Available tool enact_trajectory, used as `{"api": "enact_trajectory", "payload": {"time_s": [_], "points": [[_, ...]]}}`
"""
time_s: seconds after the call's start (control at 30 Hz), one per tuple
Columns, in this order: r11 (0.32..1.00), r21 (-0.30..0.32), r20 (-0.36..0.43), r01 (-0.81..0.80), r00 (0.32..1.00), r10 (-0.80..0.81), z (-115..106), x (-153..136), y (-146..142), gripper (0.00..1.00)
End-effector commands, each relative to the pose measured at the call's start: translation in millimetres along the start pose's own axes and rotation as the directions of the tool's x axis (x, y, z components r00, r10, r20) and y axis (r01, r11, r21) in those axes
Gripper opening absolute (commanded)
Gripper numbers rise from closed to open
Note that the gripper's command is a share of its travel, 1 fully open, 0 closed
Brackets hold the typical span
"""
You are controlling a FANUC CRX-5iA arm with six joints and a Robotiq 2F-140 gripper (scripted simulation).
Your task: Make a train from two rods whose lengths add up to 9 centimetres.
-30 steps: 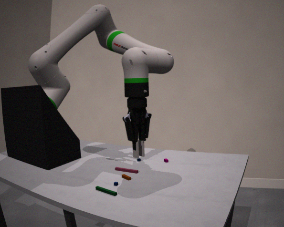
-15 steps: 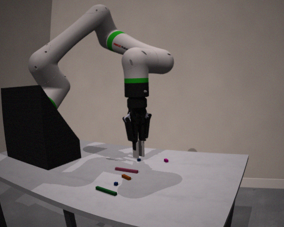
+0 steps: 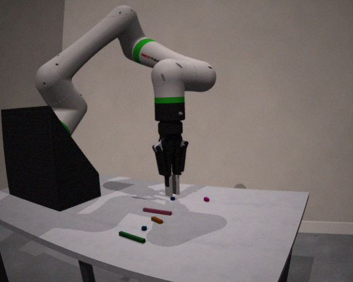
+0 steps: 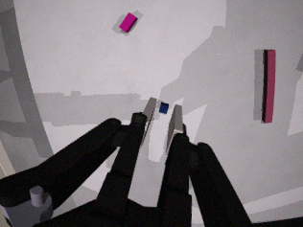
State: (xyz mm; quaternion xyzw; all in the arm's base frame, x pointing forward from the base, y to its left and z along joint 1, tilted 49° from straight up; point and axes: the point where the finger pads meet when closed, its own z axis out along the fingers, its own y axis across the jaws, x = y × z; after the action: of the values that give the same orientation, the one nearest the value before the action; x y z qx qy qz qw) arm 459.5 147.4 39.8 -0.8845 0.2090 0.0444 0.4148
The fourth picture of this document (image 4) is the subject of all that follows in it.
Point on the small blue block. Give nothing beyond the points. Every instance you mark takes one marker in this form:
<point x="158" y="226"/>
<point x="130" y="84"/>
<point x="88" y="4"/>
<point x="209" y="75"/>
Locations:
<point x="164" y="107"/>

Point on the pink rod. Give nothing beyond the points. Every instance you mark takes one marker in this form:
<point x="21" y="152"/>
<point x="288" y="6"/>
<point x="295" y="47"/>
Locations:
<point x="269" y="85"/>

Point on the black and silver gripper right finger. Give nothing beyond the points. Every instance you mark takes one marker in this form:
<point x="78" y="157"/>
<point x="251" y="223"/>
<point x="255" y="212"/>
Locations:
<point x="218" y="202"/>

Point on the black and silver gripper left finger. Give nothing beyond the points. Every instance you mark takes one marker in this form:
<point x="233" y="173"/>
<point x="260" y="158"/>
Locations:
<point x="26" y="197"/>

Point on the short magenta rod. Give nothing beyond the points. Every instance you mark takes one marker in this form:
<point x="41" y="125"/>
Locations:
<point x="128" y="22"/>

